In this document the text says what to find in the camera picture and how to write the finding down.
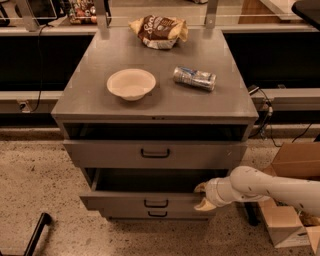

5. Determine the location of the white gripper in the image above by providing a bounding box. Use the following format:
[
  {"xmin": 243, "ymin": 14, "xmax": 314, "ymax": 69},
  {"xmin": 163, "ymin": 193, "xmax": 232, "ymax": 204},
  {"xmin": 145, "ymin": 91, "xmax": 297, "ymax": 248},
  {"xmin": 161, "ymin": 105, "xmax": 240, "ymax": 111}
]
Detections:
[{"xmin": 194, "ymin": 178, "xmax": 233, "ymax": 212}]

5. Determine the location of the grey drawer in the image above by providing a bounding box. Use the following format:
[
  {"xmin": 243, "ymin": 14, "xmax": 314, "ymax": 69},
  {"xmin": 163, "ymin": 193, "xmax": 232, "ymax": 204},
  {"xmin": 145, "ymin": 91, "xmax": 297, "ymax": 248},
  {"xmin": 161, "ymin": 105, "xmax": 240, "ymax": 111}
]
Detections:
[
  {"xmin": 64, "ymin": 140, "xmax": 247, "ymax": 169},
  {"xmin": 80, "ymin": 168, "xmax": 228, "ymax": 212},
  {"xmin": 101, "ymin": 210, "xmax": 215, "ymax": 220}
]

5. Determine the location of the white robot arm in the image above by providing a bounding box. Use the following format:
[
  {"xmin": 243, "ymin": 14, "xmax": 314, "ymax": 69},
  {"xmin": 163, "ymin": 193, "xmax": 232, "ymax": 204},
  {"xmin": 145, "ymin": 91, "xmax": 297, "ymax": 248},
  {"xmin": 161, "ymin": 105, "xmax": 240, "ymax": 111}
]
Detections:
[{"xmin": 194, "ymin": 166, "xmax": 320, "ymax": 217}]

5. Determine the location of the grey bottom drawer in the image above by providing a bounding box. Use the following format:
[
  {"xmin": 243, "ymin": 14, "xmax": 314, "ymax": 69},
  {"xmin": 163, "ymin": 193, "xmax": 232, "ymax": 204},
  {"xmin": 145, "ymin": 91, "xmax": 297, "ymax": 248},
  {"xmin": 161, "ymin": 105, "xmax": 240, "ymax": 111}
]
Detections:
[{"xmin": 101, "ymin": 210, "xmax": 215, "ymax": 220}]

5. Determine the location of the grey drawer cabinet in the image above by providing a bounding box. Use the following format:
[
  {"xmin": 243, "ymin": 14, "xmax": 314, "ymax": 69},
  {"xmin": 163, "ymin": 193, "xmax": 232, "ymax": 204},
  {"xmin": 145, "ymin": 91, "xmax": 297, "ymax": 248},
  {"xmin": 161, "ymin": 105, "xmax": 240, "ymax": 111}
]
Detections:
[{"xmin": 51, "ymin": 27, "xmax": 260, "ymax": 221}]

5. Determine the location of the grey top drawer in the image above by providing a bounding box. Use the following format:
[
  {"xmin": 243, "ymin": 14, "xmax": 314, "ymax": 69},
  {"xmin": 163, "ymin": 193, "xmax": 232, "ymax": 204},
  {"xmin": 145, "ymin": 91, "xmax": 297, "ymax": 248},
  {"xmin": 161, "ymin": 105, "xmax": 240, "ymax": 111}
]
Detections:
[{"xmin": 64, "ymin": 140, "xmax": 247, "ymax": 169}]

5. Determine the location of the cardboard box with trash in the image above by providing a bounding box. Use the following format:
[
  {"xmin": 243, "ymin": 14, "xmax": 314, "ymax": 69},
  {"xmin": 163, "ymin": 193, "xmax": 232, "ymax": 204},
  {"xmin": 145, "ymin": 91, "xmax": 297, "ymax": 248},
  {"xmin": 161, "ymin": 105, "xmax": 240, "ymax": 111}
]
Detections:
[{"xmin": 258, "ymin": 142, "xmax": 320, "ymax": 256}]

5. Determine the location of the crushed silver can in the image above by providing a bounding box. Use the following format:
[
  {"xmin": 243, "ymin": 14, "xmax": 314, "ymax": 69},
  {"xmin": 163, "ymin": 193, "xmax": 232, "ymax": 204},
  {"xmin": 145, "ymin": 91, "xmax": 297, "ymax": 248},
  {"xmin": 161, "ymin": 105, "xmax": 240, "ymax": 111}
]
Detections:
[{"xmin": 173, "ymin": 66, "xmax": 217, "ymax": 91}]

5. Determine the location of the white paper bowl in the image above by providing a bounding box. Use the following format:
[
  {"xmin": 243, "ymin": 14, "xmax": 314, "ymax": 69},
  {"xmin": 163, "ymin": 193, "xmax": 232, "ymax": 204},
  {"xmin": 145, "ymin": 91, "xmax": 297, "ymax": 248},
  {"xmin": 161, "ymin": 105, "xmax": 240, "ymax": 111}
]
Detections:
[{"xmin": 106, "ymin": 69, "xmax": 156, "ymax": 101}]

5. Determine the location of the black chair leg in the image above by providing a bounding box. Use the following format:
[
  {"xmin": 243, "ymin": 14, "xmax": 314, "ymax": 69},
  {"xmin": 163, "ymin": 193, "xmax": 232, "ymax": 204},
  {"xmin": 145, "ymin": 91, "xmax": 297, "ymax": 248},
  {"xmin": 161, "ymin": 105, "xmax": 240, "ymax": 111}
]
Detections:
[{"xmin": 0, "ymin": 212, "xmax": 53, "ymax": 256}]

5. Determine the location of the brown chip bag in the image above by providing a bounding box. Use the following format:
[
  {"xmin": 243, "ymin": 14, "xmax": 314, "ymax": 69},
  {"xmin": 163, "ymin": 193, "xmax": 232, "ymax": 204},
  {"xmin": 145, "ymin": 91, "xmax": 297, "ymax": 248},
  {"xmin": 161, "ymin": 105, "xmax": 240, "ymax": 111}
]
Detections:
[{"xmin": 129, "ymin": 15, "xmax": 188, "ymax": 50}]

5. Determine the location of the snack basket in background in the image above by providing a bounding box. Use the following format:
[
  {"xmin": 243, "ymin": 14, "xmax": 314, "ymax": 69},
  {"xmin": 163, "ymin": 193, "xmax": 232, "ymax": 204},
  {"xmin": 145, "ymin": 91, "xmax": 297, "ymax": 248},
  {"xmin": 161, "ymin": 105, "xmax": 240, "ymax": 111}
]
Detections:
[{"xmin": 68, "ymin": 0, "xmax": 97, "ymax": 25}]

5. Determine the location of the dark monitor in background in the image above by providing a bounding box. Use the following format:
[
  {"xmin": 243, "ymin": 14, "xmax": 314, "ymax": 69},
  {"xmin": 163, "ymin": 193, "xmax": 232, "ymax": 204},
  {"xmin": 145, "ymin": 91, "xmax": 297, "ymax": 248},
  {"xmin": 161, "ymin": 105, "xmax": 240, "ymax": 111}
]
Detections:
[{"xmin": 28, "ymin": 0, "xmax": 60, "ymax": 20}]

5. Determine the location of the black cables right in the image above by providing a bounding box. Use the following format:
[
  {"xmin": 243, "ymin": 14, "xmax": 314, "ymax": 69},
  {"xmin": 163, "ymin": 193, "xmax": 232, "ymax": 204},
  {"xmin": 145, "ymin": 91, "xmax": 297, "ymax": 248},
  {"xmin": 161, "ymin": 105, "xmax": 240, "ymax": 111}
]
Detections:
[{"xmin": 247, "ymin": 84, "xmax": 316, "ymax": 148}]

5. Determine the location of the right metal post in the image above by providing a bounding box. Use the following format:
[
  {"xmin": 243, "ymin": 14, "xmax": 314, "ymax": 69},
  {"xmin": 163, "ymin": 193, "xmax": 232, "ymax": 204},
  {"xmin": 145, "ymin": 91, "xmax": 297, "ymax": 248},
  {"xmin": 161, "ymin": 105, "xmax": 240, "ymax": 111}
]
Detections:
[{"xmin": 204, "ymin": 0, "xmax": 219, "ymax": 29}]

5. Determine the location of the metal post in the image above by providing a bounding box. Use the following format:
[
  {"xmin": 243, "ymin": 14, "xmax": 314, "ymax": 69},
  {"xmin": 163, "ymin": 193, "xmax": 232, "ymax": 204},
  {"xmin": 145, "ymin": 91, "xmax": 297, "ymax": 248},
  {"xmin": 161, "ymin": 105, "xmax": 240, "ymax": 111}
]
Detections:
[
  {"xmin": 204, "ymin": 0, "xmax": 219, "ymax": 29},
  {"xmin": 94, "ymin": 0, "xmax": 109, "ymax": 31}
]

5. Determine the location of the black cable left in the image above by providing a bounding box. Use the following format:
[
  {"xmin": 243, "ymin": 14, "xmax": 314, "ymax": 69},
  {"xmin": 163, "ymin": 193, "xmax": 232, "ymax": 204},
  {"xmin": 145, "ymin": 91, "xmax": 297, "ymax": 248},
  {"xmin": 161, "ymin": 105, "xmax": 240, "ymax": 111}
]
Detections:
[{"xmin": 30, "ymin": 24, "xmax": 51, "ymax": 113}]

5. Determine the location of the left metal post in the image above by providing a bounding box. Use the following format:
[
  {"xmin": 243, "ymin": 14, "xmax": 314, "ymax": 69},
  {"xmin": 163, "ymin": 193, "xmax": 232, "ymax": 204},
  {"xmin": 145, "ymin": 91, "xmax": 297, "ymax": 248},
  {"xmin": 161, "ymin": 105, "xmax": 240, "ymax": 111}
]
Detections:
[{"xmin": 94, "ymin": 0, "xmax": 109, "ymax": 31}]

